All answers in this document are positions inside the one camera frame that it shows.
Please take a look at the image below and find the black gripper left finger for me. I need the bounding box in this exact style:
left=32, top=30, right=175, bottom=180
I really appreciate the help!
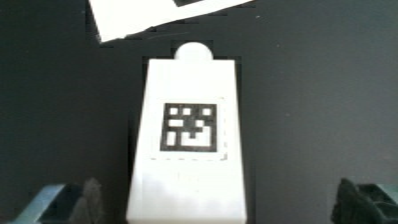
left=10, top=178, right=104, bottom=224

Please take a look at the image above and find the white stool leg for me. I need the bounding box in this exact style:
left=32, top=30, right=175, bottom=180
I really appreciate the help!
left=126, top=42, right=247, bottom=224

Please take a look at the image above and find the white marker paper sheet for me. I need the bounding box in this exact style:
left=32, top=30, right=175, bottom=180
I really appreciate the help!
left=88, top=0, right=252, bottom=42

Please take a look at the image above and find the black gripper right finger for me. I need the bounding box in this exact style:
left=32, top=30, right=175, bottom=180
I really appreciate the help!
left=330, top=178, right=398, bottom=224

